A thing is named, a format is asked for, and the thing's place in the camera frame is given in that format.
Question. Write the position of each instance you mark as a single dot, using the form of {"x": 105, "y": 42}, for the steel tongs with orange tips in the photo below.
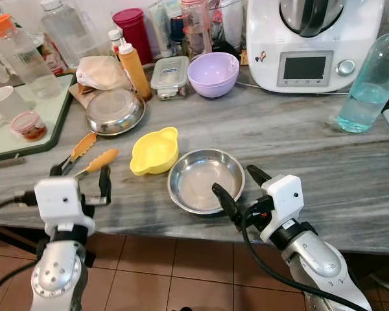
{"x": 100, "y": 161}

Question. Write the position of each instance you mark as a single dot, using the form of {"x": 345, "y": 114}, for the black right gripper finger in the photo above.
{"x": 228, "y": 202}
{"x": 258, "y": 176}

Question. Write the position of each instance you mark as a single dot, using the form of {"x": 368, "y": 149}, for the shallow steel bowl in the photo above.
{"x": 115, "y": 111}
{"x": 206, "y": 181}

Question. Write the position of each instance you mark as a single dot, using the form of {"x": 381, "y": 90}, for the pink transparent bottle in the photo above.
{"x": 196, "y": 29}

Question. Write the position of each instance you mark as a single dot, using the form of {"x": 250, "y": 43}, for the bread in plastic bag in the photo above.
{"x": 102, "y": 71}

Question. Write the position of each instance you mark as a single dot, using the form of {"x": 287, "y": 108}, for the clear bottle with white cap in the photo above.
{"x": 68, "y": 29}

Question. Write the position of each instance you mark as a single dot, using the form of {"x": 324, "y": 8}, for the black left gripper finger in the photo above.
{"x": 105, "y": 184}
{"x": 57, "y": 170}

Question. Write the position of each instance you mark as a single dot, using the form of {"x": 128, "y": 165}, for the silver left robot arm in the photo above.
{"x": 57, "y": 272}

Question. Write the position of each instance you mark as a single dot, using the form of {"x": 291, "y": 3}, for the purple plastic bowl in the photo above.
{"x": 213, "y": 74}

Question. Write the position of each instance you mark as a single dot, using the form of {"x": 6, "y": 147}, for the green rimmed tray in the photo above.
{"x": 48, "y": 113}

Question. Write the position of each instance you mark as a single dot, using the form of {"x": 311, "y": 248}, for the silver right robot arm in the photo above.
{"x": 321, "y": 262}

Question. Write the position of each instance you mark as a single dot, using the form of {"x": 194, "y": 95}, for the orange sauce squeeze bottle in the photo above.
{"x": 135, "y": 71}

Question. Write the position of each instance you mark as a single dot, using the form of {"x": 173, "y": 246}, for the water bottle with teal cap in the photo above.
{"x": 369, "y": 91}

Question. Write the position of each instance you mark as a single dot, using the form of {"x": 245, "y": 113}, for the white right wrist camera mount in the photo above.
{"x": 284, "y": 197}

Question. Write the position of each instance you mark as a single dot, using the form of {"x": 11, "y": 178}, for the glass container with grey lid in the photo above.
{"x": 170, "y": 74}

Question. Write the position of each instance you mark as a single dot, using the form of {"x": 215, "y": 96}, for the white kitchen cooking machine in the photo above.
{"x": 314, "y": 48}

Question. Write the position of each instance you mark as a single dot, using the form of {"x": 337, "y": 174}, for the dark red plastic canister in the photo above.
{"x": 135, "y": 29}

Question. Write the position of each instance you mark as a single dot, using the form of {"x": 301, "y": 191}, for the clear bottle with orange cap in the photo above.
{"x": 27, "y": 61}

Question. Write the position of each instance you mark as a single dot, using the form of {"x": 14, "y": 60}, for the small jar with red lid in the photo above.
{"x": 30, "y": 126}

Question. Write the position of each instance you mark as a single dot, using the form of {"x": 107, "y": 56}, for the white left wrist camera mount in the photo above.
{"x": 58, "y": 201}

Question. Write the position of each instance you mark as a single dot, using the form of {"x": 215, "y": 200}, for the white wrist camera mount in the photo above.
{"x": 58, "y": 201}
{"x": 284, "y": 197}

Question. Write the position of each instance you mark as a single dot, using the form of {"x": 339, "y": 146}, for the white cup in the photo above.
{"x": 5, "y": 102}

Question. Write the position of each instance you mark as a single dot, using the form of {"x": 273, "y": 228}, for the red and white snack packet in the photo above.
{"x": 54, "y": 57}

